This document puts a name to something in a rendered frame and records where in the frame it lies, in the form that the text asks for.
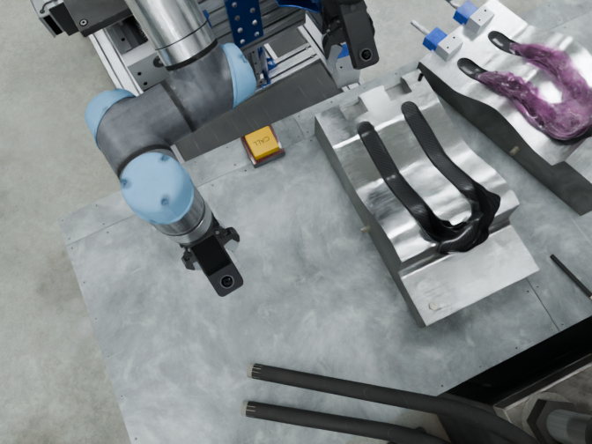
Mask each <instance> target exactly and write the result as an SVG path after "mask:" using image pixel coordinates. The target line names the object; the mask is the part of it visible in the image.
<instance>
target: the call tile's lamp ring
mask: <svg viewBox="0 0 592 444"><path fill-rule="evenodd" d="M268 126H269V128H270V131H271V133H272V134H273V136H274V138H275V139H276V141H277V144H278V146H279V148H280V151H278V152H274V153H272V154H271V155H269V156H266V157H264V158H262V159H259V160H257V161H255V159H254V157H253V155H252V153H251V151H250V150H249V148H248V145H247V143H246V141H245V139H244V138H245V136H243V137H241V140H242V142H243V144H244V145H245V148H246V150H247V152H248V155H249V157H250V158H251V160H252V162H253V164H254V165H255V164H258V163H260V162H262V161H264V160H266V159H269V158H271V157H273V156H276V155H278V154H279V153H281V152H284V149H283V147H282V145H281V144H280V142H279V140H278V137H277V135H276V133H275V131H274V129H273V128H272V126H271V124H270V125H268Z"/></svg>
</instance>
